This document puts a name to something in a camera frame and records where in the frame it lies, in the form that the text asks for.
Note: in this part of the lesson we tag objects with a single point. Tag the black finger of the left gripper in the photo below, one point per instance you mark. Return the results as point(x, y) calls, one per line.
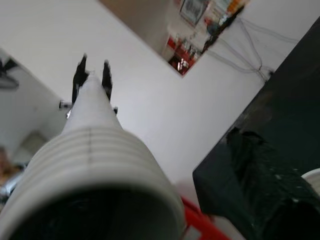
point(79, 72)
point(107, 77)

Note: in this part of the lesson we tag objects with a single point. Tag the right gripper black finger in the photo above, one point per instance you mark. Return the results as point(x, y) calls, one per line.
point(275, 190)

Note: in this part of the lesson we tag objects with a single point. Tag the white plastic table leg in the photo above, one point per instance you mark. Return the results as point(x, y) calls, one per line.
point(95, 150)

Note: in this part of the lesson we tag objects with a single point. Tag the black ceiling fan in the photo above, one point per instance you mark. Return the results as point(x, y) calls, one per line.
point(7, 75)

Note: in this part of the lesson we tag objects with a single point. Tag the red plastic object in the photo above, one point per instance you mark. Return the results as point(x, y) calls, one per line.
point(200, 215)

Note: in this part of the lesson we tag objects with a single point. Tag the black tablecloth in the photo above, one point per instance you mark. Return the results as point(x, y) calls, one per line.
point(287, 87)

